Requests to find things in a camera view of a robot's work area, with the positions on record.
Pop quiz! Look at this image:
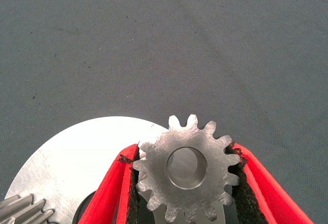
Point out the dark grey table cloth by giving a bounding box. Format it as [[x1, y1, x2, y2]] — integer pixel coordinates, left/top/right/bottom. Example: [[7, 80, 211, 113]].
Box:
[[0, 0, 328, 224]]

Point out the small steel gear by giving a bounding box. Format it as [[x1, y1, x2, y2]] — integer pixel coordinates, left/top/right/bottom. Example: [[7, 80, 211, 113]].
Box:
[[0, 193, 56, 224], [133, 114, 242, 222]]

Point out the round metal plate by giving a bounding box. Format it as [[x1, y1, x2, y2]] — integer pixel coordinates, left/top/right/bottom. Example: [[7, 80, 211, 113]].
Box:
[[4, 116, 227, 224]]

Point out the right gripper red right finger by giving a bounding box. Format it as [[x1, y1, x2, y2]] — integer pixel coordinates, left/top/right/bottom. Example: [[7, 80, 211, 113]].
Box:
[[225, 142, 315, 224]]

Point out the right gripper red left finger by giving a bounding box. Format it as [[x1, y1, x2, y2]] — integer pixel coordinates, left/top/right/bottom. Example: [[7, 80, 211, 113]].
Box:
[[76, 143, 141, 224]]

